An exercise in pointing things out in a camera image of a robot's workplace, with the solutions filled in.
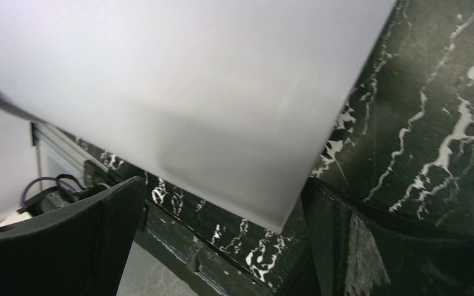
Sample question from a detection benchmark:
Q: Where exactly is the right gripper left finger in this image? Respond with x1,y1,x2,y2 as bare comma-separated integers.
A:
0,177,146,295

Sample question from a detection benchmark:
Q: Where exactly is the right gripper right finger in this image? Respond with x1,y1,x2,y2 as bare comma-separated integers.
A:
302,178,474,295

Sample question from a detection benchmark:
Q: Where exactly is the grey plastic bucket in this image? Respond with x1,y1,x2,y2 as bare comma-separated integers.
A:
0,1,395,232

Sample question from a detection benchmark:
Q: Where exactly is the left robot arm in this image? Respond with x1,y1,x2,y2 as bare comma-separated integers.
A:
0,174,110,232

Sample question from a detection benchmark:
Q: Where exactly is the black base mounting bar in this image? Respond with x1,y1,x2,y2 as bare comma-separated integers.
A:
84,160,309,295

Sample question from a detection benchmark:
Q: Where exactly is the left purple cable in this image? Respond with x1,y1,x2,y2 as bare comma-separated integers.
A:
20,176,78,205

